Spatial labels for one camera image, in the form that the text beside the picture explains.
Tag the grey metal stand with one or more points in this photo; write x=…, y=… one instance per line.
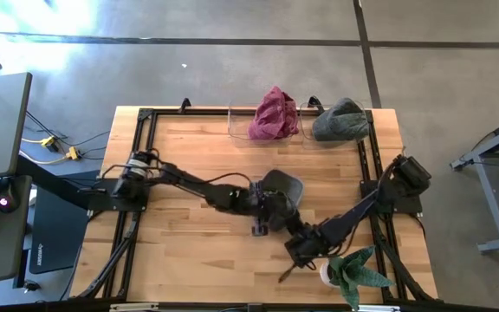
x=492, y=208

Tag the black laptop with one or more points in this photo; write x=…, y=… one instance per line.
x=59, y=234

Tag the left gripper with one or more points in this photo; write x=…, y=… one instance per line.
x=260, y=208

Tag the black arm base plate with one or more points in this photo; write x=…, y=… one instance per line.
x=410, y=206
x=102, y=203

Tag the dark green baseball cap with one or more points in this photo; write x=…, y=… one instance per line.
x=284, y=184
x=340, y=123

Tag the black table clamp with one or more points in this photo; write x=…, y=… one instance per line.
x=314, y=102
x=185, y=106

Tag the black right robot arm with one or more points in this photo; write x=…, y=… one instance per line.
x=349, y=221

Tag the black computer mouse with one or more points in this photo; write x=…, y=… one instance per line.
x=4, y=197

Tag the white plant pot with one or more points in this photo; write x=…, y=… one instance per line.
x=325, y=275

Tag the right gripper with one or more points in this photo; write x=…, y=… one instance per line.
x=308, y=249

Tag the black caster knob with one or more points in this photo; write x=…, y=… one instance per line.
x=31, y=286

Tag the green snake plant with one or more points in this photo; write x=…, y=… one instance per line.
x=353, y=273

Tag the silver-faced table-level camera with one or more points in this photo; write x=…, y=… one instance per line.
x=254, y=308

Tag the black desk support beam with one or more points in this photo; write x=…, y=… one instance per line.
x=46, y=180

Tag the clear plastic bin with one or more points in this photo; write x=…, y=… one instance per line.
x=238, y=130
x=308, y=143

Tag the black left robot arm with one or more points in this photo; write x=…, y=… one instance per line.
x=189, y=182

